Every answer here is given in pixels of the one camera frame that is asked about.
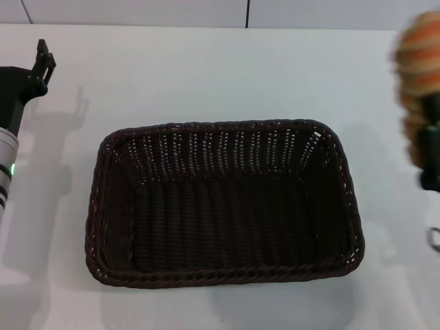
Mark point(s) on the dark brown wicker basket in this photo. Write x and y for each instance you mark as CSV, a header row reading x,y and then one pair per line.
x,y
223,206

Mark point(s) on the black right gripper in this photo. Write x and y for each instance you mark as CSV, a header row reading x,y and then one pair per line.
x,y
430,158

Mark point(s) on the black vertical wall strip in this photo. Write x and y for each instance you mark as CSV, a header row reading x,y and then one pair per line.
x,y
247,13

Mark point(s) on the orange striped bread loaf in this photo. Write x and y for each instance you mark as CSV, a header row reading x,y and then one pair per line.
x,y
417,58

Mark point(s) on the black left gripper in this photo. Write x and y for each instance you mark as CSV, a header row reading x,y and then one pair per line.
x,y
17,89

